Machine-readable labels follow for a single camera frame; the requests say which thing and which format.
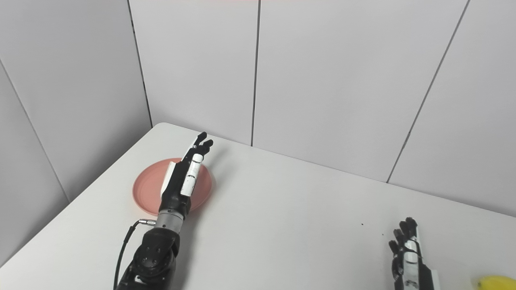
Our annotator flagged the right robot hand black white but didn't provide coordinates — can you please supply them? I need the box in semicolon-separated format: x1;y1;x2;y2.
388;217;441;290

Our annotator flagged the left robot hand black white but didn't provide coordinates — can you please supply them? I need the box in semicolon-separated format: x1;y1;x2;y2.
158;132;214;220

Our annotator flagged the pink round plate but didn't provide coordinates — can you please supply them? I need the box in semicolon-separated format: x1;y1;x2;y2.
133;157;213;217

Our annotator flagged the yellow lemon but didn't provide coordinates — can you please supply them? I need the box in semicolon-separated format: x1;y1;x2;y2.
471;275;516;290

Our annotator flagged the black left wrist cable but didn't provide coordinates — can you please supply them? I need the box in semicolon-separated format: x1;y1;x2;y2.
113;219;157;290

